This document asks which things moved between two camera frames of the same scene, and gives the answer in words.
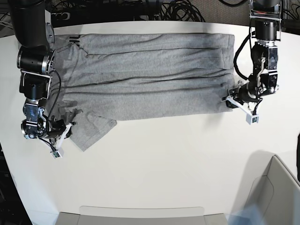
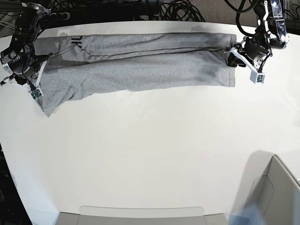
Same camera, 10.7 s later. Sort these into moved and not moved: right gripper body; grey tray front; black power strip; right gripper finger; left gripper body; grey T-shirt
Moved: grey T-shirt; right gripper body; right gripper finger; left gripper body
Not moved: grey tray front; black power strip
